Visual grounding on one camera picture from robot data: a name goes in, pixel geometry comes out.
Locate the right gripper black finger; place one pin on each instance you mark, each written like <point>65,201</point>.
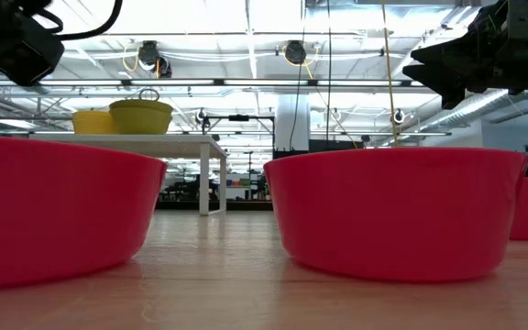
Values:
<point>447,80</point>
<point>452,50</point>

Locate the bright yellow mini bowl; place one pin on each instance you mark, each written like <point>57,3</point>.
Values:
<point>90,123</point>

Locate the olive yellow mini bowl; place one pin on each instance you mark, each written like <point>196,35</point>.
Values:
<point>140,120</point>

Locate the white building pillar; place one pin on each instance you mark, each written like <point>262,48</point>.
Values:
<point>282,128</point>

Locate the long ceiling light bar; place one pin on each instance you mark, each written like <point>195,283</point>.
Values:
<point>264,82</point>

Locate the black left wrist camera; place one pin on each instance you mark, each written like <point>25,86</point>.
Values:
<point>25,50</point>

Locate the black metal gantry frame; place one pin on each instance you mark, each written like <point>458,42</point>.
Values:
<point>238,117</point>

